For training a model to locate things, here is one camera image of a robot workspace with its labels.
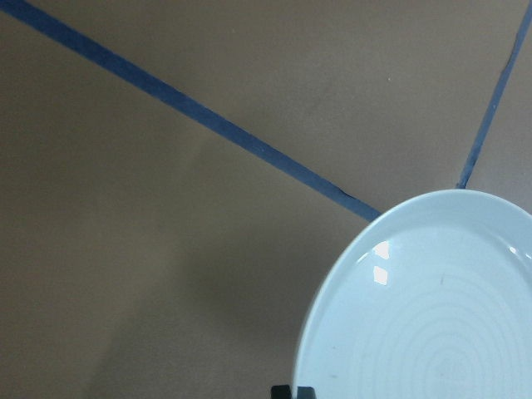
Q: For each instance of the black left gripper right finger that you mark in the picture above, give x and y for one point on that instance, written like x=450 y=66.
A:
x=306 y=393

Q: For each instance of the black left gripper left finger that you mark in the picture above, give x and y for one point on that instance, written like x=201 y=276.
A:
x=280 y=392

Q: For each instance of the light blue plate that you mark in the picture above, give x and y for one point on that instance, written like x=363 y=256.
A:
x=431 y=300

